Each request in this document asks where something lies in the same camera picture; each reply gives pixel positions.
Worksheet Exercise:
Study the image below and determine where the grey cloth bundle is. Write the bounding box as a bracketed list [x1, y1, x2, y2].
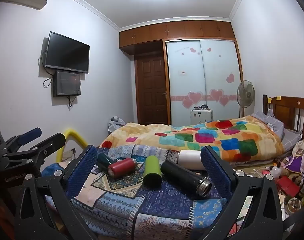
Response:
[107, 116, 126, 134]

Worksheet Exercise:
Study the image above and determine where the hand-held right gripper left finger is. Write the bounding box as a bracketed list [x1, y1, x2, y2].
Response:
[14, 145, 99, 240]

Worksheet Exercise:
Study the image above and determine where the wooden overhead cabinet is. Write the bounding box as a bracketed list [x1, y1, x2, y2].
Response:
[119, 19, 236, 55]

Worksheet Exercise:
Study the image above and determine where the grey printed pillow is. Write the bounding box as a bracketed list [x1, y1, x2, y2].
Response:
[252, 111, 285, 143]

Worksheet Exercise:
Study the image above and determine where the brown wooden door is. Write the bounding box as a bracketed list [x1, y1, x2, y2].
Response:
[135, 51, 170, 126]

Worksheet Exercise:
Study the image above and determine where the purple cloth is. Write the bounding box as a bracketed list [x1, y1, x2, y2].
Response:
[283, 155, 304, 178]

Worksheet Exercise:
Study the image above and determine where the patterned blue patchwork blanket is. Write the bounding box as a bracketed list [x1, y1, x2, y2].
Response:
[41, 144, 255, 240]

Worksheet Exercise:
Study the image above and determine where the glass sliding door wardrobe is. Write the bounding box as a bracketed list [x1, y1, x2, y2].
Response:
[163, 39, 243, 126]

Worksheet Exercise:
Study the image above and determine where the dark green cup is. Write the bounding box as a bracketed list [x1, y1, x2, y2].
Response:
[96, 152, 120, 168]

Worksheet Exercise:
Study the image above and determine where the wooden bed headboard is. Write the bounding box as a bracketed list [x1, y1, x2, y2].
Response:
[263, 94, 304, 140]

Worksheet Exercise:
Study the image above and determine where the light green cup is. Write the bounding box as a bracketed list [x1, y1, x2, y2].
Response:
[143, 155, 163, 188]

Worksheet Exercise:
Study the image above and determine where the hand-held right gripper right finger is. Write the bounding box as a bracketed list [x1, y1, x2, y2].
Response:
[189, 145, 284, 240]

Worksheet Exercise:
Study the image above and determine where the grey checked pillow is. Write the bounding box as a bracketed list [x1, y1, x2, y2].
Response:
[283, 129, 302, 146]

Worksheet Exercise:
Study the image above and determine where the standing fan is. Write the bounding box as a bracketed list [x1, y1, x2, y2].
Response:
[236, 80, 255, 118]

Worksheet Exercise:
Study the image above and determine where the small white cabinet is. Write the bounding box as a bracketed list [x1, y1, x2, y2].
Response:
[190, 109, 213, 125]

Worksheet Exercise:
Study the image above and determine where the white cup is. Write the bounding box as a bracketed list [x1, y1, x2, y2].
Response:
[177, 149, 207, 171]

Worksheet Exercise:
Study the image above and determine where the black wall television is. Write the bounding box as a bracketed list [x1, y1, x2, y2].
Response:
[41, 31, 90, 74]

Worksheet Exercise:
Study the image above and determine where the red box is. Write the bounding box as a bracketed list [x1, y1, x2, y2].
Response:
[277, 175, 301, 198]

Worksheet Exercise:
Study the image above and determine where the colourful squares blanket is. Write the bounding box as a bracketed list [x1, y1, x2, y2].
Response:
[99, 116, 285, 166]

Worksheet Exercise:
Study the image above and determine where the small black wall monitor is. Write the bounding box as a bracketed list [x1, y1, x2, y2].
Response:
[53, 70, 81, 97]

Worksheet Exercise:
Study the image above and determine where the yellow foam tube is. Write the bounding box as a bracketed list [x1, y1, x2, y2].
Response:
[56, 128, 89, 163]

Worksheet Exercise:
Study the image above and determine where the red cup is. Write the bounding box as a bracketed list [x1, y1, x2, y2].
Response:
[107, 158, 138, 179]

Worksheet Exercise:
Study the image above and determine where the black television cable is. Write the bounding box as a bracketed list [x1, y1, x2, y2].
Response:
[38, 51, 54, 88]

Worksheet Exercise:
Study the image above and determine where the black cup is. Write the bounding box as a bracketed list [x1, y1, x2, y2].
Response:
[160, 160, 213, 200]

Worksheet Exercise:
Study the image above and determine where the white plastic bottle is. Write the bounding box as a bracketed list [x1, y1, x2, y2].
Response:
[270, 164, 283, 180]

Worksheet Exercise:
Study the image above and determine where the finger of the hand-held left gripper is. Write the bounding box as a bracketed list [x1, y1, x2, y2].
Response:
[3, 127, 42, 156]
[23, 133, 67, 167]

